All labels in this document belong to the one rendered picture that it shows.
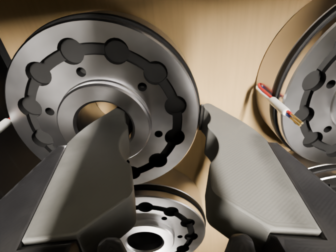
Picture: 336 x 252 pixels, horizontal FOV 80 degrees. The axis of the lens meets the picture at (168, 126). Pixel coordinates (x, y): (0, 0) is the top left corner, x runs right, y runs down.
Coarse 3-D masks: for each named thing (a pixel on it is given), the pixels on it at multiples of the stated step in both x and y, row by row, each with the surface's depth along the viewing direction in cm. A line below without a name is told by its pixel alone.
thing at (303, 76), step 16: (320, 32) 9; (304, 48) 10; (320, 48) 9; (304, 64) 10; (320, 64) 10; (288, 80) 10; (304, 80) 10; (320, 80) 10; (288, 96) 10; (304, 96) 11; (320, 96) 11; (304, 112) 11; (320, 112) 11; (288, 128) 12; (304, 128) 12; (320, 128) 12; (288, 144) 12; (304, 144) 13; (320, 144) 13; (320, 160) 13
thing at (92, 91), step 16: (96, 80) 10; (64, 96) 10; (80, 96) 10; (96, 96) 10; (112, 96) 10; (128, 96) 10; (64, 112) 10; (128, 112) 10; (144, 112) 10; (64, 128) 10; (80, 128) 11; (144, 128) 11; (144, 144) 11
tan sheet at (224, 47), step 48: (0, 0) 11; (48, 0) 11; (96, 0) 11; (144, 0) 11; (192, 0) 11; (240, 0) 11; (288, 0) 11; (192, 48) 12; (240, 48) 12; (240, 96) 14; (192, 144) 16
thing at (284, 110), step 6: (258, 84) 13; (258, 90) 12; (264, 90) 12; (264, 96) 11; (270, 96) 11; (270, 102) 11; (276, 102) 10; (276, 108) 10; (282, 108) 10; (288, 108) 10; (282, 114) 10; (288, 114) 10; (294, 120) 9; (300, 120) 9
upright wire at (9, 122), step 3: (9, 117) 11; (3, 120) 11; (6, 120) 11; (9, 120) 11; (0, 123) 10; (3, 123) 11; (6, 123) 11; (9, 123) 11; (0, 126) 10; (3, 126) 11; (6, 126) 11; (0, 129) 10; (3, 129) 11; (0, 132) 10
